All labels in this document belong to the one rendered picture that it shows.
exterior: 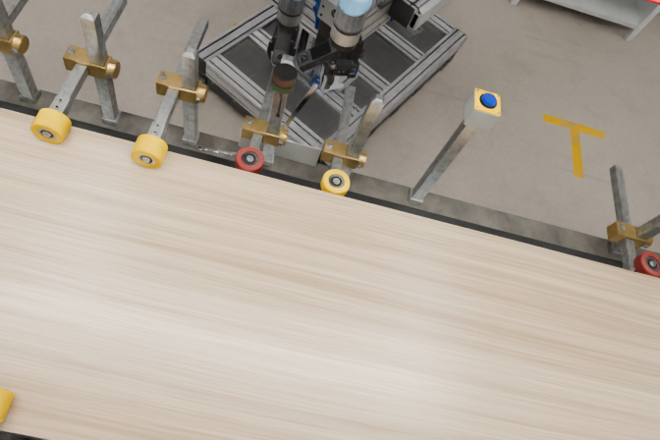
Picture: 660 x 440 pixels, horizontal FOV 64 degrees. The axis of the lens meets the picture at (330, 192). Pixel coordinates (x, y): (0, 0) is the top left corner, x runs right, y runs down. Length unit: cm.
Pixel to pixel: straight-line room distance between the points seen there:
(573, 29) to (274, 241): 312
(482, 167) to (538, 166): 35
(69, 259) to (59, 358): 23
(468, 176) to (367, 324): 165
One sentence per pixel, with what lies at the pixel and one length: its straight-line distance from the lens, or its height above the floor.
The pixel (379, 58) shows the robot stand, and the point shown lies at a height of 21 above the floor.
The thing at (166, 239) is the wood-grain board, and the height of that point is 90.
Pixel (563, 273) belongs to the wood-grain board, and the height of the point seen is 90.
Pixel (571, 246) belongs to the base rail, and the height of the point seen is 70.
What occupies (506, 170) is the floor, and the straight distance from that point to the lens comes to 301.
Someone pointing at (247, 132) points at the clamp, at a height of 86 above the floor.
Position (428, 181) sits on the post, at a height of 84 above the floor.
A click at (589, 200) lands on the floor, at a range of 321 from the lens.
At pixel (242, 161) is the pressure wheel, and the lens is 147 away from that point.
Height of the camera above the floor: 215
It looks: 58 degrees down
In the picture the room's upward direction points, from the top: 25 degrees clockwise
